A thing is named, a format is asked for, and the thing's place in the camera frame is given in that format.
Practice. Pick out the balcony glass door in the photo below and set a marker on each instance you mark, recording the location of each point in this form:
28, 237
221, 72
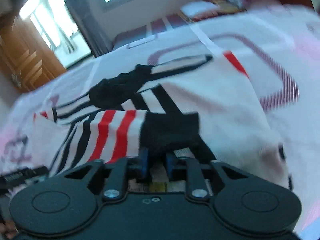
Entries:
55, 22

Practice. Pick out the striped black red white sweater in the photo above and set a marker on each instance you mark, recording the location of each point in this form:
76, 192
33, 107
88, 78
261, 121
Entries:
117, 132

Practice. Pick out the wooden door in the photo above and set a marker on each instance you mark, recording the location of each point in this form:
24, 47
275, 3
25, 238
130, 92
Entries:
22, 60

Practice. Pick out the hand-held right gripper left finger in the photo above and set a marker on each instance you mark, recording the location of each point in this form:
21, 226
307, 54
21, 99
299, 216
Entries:
144, 163

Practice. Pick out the striped mattress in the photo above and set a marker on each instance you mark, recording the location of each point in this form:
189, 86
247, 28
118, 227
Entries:
150, 31

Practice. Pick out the folded red yellow blanket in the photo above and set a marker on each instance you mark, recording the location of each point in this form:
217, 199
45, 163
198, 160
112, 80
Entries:
220, 3

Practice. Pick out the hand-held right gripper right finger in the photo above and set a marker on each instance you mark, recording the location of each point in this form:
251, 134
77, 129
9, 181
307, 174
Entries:
170, 166

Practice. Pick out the pink white patterned bed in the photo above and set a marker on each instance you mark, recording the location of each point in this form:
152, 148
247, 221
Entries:
287, 42

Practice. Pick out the grey curtain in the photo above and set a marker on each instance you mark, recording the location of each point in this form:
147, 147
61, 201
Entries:
87, 17

